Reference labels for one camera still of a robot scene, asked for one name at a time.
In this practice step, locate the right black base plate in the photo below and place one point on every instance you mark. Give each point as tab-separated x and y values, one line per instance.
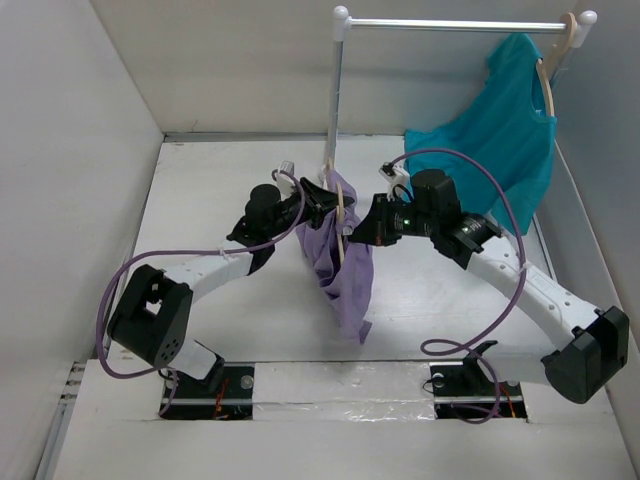
464	390

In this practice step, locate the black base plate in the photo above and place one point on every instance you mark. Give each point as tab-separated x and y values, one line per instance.
229	398
464	390

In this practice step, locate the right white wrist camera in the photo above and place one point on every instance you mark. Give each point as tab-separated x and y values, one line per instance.
398	179

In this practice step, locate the white metal clothes rack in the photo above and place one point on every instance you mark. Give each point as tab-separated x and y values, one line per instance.
342	22

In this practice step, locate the teal t shirt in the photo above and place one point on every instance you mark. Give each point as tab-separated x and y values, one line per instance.
505	129

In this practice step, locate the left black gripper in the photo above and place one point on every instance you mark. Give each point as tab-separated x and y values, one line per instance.
316	202

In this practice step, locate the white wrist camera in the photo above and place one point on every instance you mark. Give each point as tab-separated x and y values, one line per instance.
285	179
398	179

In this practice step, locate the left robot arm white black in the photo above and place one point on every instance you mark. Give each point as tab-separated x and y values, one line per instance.
151	317

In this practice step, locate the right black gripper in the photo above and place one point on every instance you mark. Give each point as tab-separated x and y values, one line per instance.
376	229

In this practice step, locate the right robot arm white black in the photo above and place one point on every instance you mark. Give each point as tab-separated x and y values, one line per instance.
589	344

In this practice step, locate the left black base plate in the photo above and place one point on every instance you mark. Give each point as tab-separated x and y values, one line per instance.
229	398

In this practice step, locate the purple t shirt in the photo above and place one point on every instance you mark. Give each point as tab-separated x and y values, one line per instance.
347	287

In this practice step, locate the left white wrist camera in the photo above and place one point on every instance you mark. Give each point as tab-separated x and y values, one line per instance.
285	179

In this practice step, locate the wooden hanger with teal shirt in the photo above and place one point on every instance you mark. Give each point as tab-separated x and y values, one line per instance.
547	66

